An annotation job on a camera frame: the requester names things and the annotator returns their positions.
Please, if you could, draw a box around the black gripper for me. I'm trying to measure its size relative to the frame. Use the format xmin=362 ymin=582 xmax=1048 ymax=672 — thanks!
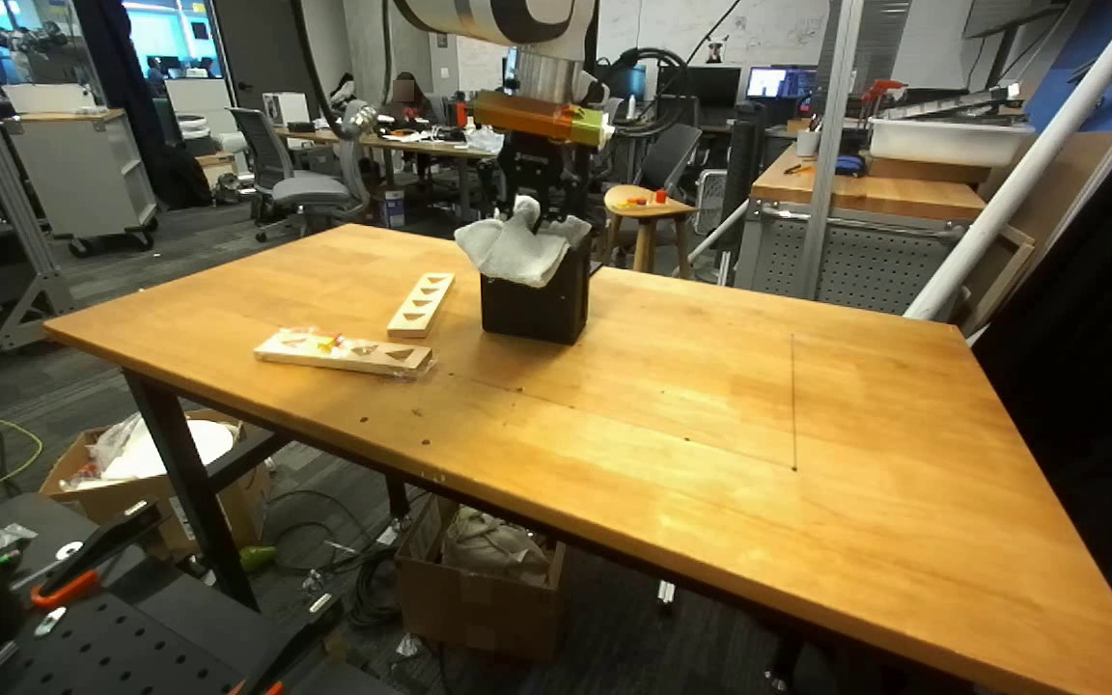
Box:
xmin=497 ymin=135 xmax=589 ymax=223

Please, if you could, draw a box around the white towel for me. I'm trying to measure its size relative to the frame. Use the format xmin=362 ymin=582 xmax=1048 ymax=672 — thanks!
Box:
xmin=451 ymin=193 xmax=594 ymax=292

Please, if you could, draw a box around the black box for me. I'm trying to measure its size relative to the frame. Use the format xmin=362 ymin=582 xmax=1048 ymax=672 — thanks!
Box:
xmin=475 ymin=236 xmax=594 ymax=346

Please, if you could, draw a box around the cardboard box with grey stuffing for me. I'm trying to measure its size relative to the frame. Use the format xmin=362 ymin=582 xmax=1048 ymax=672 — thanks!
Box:
xmin=396 ymin=497 xmax=571 ymax=663

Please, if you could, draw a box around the cardboard box with white bag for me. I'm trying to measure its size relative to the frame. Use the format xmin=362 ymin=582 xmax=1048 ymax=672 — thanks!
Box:
xmin=39 ymin=413 xmax=280 ymax=559

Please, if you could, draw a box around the round wooden stool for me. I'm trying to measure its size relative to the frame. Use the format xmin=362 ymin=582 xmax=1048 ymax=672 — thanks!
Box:
xmin=599 ymin=180 xmax=699 ymax=278

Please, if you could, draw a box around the seated person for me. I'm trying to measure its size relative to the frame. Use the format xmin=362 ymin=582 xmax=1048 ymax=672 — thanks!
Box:
xmin=385 ymin=70 xmax=442 ymax=126

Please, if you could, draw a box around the plain wooden triangle puzzle board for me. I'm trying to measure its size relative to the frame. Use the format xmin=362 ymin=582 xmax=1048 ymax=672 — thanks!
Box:
xmin=383 ymin=268 xmax=460 ymax=345

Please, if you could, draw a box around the grey office chair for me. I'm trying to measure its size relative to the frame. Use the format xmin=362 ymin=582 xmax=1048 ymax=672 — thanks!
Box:
xmin=230 ymin=101 xmax=373 ymax=242

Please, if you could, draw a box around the lit computer monitor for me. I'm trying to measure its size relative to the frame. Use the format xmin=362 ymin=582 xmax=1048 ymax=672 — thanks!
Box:
xmin=742 ymin=61 xmax=828 ymax=107

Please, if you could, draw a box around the plastic-wrapped wooden triangle puzzle board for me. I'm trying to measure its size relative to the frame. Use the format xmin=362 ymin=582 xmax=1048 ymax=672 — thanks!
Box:
xmin=252 ymin=324 xmax=438 ymax=388

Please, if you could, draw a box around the wooden workbench with mesh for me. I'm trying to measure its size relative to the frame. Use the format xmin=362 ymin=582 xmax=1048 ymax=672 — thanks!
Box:
xmin=734 ymin=148 xmax=988 ymax=315

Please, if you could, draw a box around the white plastic tub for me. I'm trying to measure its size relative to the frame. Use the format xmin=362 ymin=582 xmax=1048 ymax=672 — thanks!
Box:
xmin=865 ymin=113 xmax=1041 ymax=174

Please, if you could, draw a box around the white wheeled cart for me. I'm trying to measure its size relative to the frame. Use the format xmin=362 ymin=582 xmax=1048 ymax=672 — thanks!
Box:
xmin=0 ymin=83 xmax=161 ymax=259

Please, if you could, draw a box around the black table leg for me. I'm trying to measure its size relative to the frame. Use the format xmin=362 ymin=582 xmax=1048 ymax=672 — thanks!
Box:
xmin=119 ymin=370 xmax=263 ymax=611

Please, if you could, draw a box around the white slanted pole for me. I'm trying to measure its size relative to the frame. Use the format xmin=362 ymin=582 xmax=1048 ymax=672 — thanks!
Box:
xmin=903 ymin=0 xmax=1112 ymax=327

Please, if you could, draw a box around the black perforated plate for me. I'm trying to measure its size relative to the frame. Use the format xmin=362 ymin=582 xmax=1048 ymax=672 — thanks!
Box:
xmin=0 ymin=559 xmax=317 ymax=695

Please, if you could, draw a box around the grey vertical post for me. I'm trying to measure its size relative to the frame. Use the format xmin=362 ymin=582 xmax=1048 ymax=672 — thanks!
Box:
xmin=795 ymin=0 xmax=871 ymax=300

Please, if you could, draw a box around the orange handled tool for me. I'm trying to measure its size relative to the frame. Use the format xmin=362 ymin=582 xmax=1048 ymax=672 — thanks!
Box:
xmin=22 ymin=563 xmax=111 ymax=619

